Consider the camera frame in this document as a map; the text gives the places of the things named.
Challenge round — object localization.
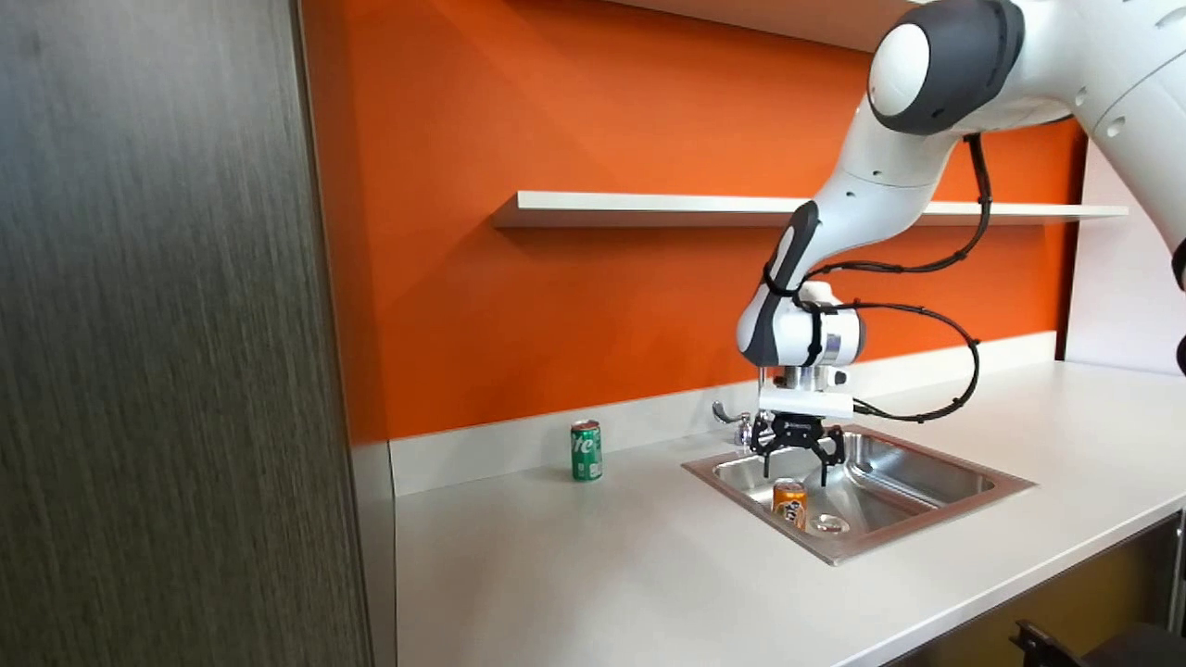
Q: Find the brown under-counter cabinet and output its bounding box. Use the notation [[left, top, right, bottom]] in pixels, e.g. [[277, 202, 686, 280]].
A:
[[887, 511, 1186, 667]]

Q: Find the dark wood cabinet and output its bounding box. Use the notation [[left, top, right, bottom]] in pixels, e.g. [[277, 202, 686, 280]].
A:
[[0, 0, 377, 667]]

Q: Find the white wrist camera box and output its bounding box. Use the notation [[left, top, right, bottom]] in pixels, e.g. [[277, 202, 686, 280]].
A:
[[751, 380, 860, 424]]

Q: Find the green soda can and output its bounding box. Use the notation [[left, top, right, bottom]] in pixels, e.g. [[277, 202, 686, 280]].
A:
[[568, 416, 608, 486]]

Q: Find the white door panel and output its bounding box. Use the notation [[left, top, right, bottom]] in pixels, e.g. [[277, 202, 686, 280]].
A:
[[1065, 133, 1186, 381]]

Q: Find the chrome faucet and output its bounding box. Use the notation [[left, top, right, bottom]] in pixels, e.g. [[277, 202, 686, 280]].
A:
[[707, 388, 762, 448]]

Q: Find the beige overhead shelf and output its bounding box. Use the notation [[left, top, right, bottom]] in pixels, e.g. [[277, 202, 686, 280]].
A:
[[608, 0, 924, 55]]

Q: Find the black chair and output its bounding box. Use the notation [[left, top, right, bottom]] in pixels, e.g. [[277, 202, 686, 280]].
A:
[[1008, 617, 1186, 667]]

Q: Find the white backsplash strip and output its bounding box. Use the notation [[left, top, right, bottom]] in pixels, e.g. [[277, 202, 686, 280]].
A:
[[347, 329, 1065, 500]]

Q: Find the stainless steel sink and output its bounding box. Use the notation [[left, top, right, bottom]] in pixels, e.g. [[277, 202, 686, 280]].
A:
[[679, 429, 1039, 566]]

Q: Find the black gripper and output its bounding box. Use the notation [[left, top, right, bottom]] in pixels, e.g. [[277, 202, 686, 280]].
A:
[[745, 407, 855, 490]]

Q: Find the white wall shelf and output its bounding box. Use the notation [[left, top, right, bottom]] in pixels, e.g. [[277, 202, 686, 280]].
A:
[[493, 187, 1132, 233]]

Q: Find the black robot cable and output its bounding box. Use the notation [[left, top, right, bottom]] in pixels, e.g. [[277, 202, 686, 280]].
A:
[[805, 130, 996, 428]]

